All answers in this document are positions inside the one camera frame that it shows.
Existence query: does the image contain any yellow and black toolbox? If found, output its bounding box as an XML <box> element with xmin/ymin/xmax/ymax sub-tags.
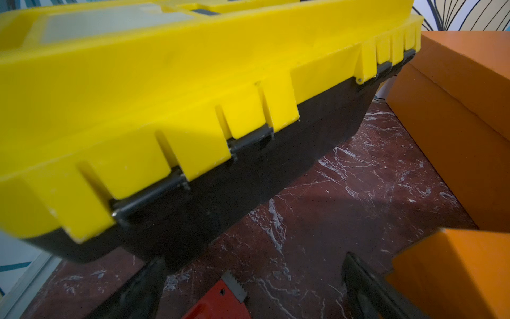
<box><xmin>1</xmin><ymin>1</ymin><xmax>423</xmax><ymax>272</ymax></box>

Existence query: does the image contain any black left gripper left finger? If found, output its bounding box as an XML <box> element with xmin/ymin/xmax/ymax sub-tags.
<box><xmin>86</xmin><ymin>257</ymin><xmax>167</xmax><ymax>318</ymax></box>

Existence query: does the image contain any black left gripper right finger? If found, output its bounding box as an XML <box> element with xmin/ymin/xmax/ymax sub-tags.
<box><xmin>341</xmin><ymin>252</ymin><xmax>429</xmax><ymax>319</ymax></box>

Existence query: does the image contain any orange shoebox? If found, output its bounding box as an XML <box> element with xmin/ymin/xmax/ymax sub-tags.
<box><xmin>386</xmin><ymin>31</ymin><xmax>509</xmax><ymax>232</ymax></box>
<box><xmin>386</xmin><ymin>229</ymin><xmax>509</xmax><ymax>318</ymax></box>

